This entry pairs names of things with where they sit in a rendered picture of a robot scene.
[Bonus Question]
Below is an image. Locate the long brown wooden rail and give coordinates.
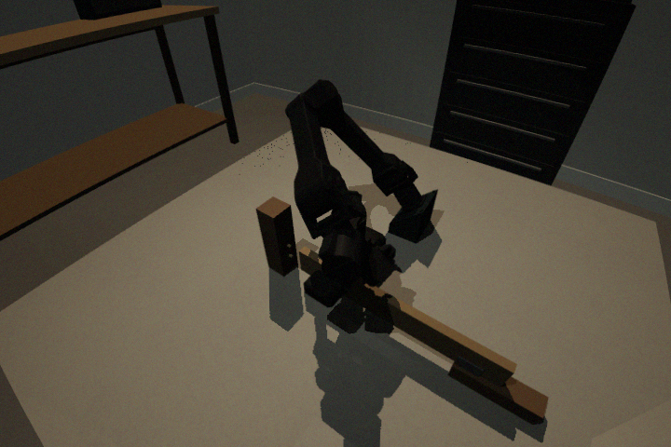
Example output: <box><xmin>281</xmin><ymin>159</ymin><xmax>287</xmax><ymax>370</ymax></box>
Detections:
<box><xmin>299</xmin><ymin>247</ymin><xmax>517</xmax><ymax>387</ymax></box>

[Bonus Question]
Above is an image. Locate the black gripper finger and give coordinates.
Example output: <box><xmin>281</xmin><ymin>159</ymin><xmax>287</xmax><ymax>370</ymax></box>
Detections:
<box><xmin>343</xmin><ymin>281</ymin><xmax>355</xmax><ymax>294</ymax></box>

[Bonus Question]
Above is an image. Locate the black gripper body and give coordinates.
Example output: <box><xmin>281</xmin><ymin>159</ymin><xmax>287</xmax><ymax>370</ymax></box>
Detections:
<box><xmin>303</xmin><ymin>226</ymin><xmax>387</xmax><ymax>307</ymax></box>

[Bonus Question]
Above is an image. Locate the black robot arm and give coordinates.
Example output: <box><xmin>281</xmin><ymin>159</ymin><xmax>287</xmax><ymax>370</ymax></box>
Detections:
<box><xmin>285</xmin><ymin>79</ymin><xmax>427</xmax><ymax>288</ymax></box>

